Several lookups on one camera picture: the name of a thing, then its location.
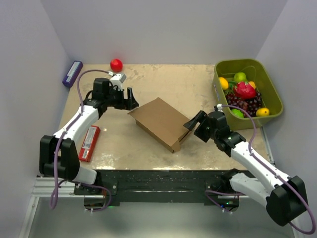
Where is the green plastic bin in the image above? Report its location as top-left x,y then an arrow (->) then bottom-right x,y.
212,59 -> 283,127

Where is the aluminium rail frame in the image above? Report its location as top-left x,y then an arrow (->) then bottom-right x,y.
20,125 -> 296,238

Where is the purple rectangular box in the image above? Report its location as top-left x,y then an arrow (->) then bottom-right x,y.
62,60 -> 83,88

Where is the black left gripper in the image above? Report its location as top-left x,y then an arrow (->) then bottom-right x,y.
105,87 -> 139,111

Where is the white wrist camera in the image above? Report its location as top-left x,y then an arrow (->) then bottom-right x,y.
107,71 -> 126,91
214,104 -> 223,112

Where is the brown cardboard box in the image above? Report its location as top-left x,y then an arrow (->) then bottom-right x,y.
128,97 -> 191,153

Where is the yellow lemon upper left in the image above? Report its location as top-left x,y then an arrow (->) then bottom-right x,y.
219,77 -> 229,91

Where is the orange fruit behind dragonfruit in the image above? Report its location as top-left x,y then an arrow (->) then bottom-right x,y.
248,81 -> 256,89

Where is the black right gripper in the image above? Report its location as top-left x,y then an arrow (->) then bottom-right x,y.
183,111 -> 218,143

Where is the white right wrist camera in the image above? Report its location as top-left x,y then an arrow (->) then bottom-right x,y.
214,104 -> 223,112

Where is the green fruit lower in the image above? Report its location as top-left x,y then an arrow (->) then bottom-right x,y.
231,109 -> 244,118

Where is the red apple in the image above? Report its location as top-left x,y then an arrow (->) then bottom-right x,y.
110,59 -> 123,72

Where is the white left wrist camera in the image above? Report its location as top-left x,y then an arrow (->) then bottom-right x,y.
107,71 -> 126,91

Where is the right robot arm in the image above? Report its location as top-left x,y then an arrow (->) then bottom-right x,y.
184,111 -> 308,226

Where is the green lime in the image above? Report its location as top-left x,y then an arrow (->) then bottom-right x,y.
233,72 -> 247,83

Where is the purple grape bunch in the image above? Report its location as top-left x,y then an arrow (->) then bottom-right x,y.
225,92 -> 263,117

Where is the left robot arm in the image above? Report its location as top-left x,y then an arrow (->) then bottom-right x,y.
39,77 -> 139,194

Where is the red rectangular box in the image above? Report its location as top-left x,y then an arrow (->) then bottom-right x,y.
79,125 -> 101,162

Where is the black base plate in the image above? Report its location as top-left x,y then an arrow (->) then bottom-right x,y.
74,169 -> 239,208

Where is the yellow mango lower right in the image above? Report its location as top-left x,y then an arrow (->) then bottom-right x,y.
256,108 -> 270,117

